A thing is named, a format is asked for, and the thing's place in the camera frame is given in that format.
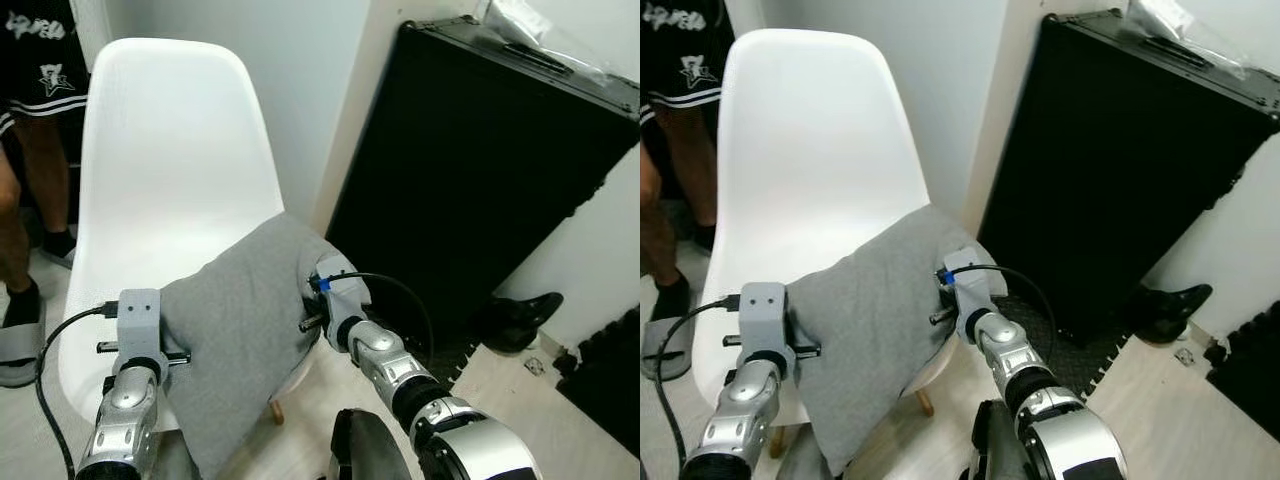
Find grey pillow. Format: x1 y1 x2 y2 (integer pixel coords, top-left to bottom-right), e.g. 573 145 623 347
158 212 346 480
785 205 1001 476

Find white plastic chair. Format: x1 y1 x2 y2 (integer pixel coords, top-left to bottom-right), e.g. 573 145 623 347
55 38 346 433
693 28 1001 461

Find dark robot right leg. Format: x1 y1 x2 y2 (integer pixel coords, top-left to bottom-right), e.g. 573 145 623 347
330 408 413 480
968 400 1031 480

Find grey slipper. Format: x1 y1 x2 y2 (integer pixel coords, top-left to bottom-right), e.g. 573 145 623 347
0 298 47 389
640 292 693 381

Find black patterned floor mat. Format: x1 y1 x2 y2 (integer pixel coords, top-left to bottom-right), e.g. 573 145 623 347
985 293 1151 401
425 325 506 393

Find black foam mat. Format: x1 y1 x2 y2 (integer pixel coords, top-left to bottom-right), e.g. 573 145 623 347
555 308 641 459
1205 298 1280 443

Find black shoe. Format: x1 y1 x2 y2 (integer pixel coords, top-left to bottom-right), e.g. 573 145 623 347
1130 283 1214 344
480 290 566 353

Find large black flight case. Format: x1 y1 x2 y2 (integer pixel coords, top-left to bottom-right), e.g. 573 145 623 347
978 10 1280 336
325 18 641 346

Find black shorts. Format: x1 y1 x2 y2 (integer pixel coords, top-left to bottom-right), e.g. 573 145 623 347
640 0 725 111
0 0 93 131

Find clear plastic bag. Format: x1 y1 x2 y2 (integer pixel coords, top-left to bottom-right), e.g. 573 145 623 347
1128 0 1251 81
475 0 611 86

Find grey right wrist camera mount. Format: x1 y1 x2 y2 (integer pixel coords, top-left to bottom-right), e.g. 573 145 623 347
314 255 372 346
940 247 998 339

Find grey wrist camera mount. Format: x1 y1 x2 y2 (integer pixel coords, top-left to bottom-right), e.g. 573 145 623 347
314 255 372 346
740 282 792 357
117 289 168 363
940 247 998 339

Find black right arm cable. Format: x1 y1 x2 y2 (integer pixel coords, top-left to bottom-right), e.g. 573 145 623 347
308 270 437 376
936 262 1059 366

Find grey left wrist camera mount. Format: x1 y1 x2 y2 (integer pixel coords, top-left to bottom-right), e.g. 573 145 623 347
117 289 168 363
740 282 792 357

